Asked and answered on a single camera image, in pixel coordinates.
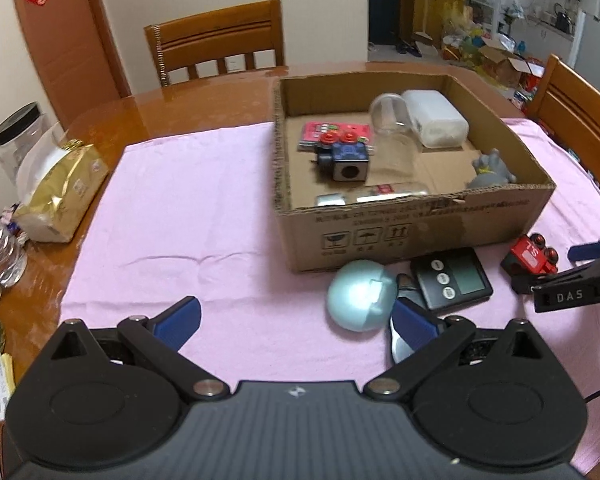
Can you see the clear water bottle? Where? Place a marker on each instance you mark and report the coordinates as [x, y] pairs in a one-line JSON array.
[[0, 255]]

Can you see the wooden chair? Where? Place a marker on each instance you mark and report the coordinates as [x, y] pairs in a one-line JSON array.
[[580, 105], [215, 25]]

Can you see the black computer mouse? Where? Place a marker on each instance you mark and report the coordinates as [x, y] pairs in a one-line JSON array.
[[400, 347]]

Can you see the open flapped cardboard box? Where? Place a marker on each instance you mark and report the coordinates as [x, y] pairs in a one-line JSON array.
[[505, 65]]

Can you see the black shoes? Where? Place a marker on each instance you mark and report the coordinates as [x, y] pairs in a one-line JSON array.
[[409, 49]]

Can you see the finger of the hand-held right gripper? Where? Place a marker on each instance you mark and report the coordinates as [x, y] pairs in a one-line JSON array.
[[555, 275], [587, 252]]

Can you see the gold foil bag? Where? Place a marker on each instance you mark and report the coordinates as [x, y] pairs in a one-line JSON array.
[[65, 180]]

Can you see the pink card box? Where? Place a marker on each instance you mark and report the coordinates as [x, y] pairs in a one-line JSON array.
[[315, 132]]

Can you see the pink cloth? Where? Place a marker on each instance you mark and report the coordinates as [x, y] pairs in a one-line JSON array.
[[190, 220]]

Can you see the grey toy figure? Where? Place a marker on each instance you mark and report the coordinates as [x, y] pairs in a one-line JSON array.
[[490, 170]]

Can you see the wooden door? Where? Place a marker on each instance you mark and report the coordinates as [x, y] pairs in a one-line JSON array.
[[65, 50]]

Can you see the clear jar with black lid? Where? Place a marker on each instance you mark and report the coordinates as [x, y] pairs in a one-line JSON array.
[[17, 130]]

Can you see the white plastic container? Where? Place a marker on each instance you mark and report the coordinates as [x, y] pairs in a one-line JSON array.
[[437, 120]]

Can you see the teal oval case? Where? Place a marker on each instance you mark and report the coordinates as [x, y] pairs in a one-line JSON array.
[[355, 295]]

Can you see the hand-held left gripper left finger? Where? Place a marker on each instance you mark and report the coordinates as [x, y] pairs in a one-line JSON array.
[[177, 322]]

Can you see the black blue toy train engine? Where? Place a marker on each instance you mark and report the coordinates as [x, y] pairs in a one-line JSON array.
[[350, 152]]

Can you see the yellow plastic bag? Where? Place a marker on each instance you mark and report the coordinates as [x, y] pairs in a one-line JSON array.
[[455, 22]]

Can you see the wooden cabinet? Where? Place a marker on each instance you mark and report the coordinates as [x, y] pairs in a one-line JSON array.
[[437, 10]]

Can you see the black digital timer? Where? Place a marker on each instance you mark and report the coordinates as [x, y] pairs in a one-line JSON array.
[[455, 277]]

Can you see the grey refrigerator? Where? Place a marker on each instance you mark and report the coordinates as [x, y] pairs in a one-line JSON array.
[[597, 55]]

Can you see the red toy train car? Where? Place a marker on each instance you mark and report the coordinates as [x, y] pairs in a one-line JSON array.
[[525, 257]]

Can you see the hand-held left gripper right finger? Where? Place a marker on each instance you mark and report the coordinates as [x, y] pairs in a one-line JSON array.
[[412, 325]]

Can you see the clear plastic jar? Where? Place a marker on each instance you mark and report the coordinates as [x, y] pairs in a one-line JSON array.
[[397, 155]]

